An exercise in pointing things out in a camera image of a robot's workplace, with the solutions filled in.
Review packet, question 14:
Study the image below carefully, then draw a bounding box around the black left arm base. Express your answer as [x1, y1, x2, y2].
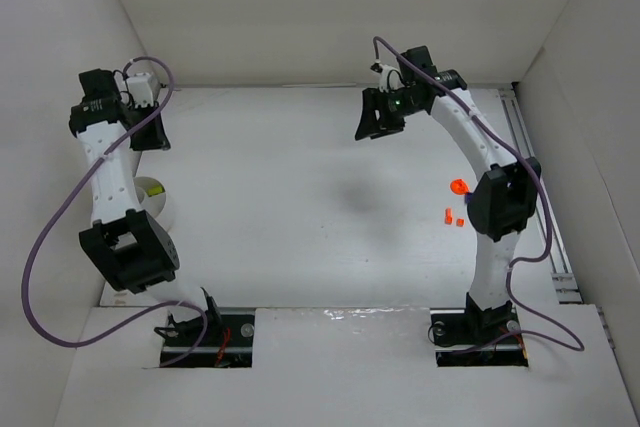
[154, 309, 255, 369]

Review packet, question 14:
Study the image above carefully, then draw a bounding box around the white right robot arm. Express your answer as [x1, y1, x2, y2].
[355, 46, 541, 347]

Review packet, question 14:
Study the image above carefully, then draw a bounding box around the orange round lego piece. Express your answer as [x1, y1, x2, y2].
[450, 179, 472, 196]

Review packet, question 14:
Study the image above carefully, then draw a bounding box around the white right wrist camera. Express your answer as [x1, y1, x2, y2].
[370, 62, 404, 93]

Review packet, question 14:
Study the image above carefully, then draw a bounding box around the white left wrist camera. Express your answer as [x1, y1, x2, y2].
[126, 72, 161, 109]

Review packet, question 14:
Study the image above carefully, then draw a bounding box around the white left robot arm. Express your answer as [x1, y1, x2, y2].
[69, 69, 225, 342]

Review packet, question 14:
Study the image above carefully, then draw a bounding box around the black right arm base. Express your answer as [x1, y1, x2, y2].
[427, 309, 529, 368]

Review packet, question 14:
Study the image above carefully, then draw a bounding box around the lime green lego brick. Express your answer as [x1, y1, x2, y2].
[146, 185, 164, 197]

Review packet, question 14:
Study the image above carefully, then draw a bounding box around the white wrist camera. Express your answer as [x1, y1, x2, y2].
[126, 72, 161, 109]
[370, 62, 404, 93]

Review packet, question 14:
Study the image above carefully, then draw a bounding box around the white divided round container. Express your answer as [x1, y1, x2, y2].
[134, 176, 176, 232]

